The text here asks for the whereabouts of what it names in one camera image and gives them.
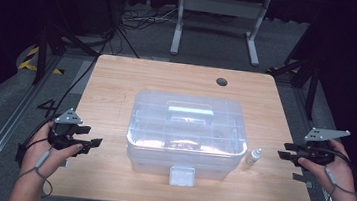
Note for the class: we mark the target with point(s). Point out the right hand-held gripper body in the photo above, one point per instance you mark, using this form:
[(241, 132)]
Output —
[(325, 134)]

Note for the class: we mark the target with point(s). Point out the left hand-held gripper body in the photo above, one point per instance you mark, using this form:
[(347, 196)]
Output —
[(68, 117)]

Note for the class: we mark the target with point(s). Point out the small white dropper bottle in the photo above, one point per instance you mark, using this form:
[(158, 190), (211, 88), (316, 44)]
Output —
[(253, 156)]

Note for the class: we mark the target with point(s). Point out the clear plastic storage box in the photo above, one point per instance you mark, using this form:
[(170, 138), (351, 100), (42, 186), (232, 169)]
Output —
[(186, 135)]

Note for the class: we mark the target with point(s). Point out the person's right hand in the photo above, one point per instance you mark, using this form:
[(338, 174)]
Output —
[(339, 174)]

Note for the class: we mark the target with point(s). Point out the person's left hand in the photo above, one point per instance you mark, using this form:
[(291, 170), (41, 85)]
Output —
[(35, 152)]

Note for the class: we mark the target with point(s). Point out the yellow black floor tape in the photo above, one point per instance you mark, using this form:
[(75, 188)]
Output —
[(26, 63)]

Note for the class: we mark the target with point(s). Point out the grey metal table frame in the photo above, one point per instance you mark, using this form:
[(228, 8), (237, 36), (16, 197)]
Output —
[(221, 6)]

